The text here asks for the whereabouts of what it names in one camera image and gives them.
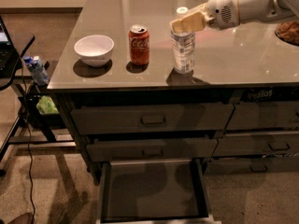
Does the black side desk frame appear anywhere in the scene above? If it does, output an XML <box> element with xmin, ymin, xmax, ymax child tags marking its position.
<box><xmin>0</xmin><ymin>35</ymin><xmax>77</xmax><ymax>176</ymax></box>

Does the green snack bag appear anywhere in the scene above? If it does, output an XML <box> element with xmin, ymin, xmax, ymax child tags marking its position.
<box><xmin>36</xmin><ymin>96</ymin><xmax>59</xmax><ymax>115</ymax></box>

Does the top left drawer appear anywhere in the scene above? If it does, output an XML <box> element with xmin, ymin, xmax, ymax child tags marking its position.
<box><xmin>71</xmin><ymin>103</ymin><xmax>234</xmax><ymax>134</ymax></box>

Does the middle left drawer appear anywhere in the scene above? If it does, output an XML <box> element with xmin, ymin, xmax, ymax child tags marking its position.
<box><xmin>86</xmin><ymin>137</ymin><xmax>217</xmax><ymax>162</ymax></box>

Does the open bottom left drawer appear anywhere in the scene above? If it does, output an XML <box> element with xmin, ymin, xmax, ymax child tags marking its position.
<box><xmin>96</xmin><ymin>159</ymin><xmax>215</xmax><ymax>224</ymax></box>

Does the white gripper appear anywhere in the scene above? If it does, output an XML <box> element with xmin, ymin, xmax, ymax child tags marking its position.
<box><xmin>170</xmin><ymin>0</ymin><xmax>240</xmax><ymax>34</ymax></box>

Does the middle right drawer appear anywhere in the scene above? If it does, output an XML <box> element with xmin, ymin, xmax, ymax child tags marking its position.
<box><xmin>213</xmin><ymin>132</ymin><xmax>299</xmax><ymax>157</ymax></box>

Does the black laptop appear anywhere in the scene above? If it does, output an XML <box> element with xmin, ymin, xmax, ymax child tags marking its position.
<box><xmin>0</xmin><ymin>16</ymin><xmax>19</xmax><ymax>78</ymax></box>

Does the black power cable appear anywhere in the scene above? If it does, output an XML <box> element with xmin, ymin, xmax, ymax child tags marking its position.
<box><xmin>19</xmin><ymin>56</ymin><xmax>37</xmax><ymax>224</ymax></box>

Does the white ceramic bowl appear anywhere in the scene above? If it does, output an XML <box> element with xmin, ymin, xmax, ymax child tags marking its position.
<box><xmin>74</xmin><ymin>35</ymin><xmax>114</xmax><ymax>67</ymax></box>

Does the clear plastic water bottle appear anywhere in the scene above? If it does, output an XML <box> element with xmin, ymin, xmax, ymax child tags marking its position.
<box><xmin>169</xmin><ymin>6</ymin><xmax>197</xmax><ymax>76</ymax></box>

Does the top right drawer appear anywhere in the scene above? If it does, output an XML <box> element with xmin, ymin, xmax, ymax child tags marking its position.
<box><xmin>227</xmin><ymin>101</ymin><xmax>299</xmax><ymax>130</ymax></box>

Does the brown shoe tip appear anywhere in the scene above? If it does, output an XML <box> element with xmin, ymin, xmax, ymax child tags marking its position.
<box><xmin>8</xmin><ymin>213</ymin><xmax>34</xmax><ymax>224</ymax></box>

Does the orange soda can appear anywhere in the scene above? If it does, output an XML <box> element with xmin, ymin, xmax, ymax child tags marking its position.
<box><xmin>129</xmin><ymin>24</ymin><xmax>150</xmax><ymax>65</ymax></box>

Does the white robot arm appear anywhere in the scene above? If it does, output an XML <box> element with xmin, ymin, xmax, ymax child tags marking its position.
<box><xmin>170</xmin><ymin>0</ymin><xmax>299</xmax><ymax>33</ymax></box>

